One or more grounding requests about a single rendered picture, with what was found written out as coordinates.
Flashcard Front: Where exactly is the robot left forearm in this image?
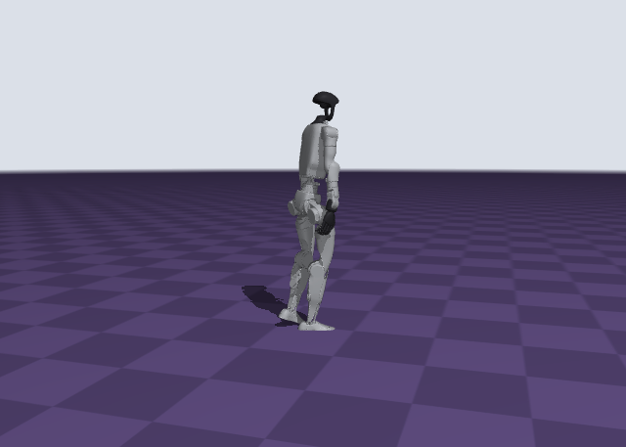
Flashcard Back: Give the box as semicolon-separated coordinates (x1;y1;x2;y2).
299;175;311;190

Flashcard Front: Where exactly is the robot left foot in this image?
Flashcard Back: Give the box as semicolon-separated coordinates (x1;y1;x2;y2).
278;309;304;324

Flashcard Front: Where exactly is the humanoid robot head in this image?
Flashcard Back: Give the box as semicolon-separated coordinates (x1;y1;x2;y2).
311;92;339;124

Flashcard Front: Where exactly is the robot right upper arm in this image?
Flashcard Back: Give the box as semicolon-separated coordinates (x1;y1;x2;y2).
321;126;340;174

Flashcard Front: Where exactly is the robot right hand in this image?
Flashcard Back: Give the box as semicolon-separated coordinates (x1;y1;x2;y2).
315;200;337;236

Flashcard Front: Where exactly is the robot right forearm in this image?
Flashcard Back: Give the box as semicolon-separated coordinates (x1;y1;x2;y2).
326;162;339;209

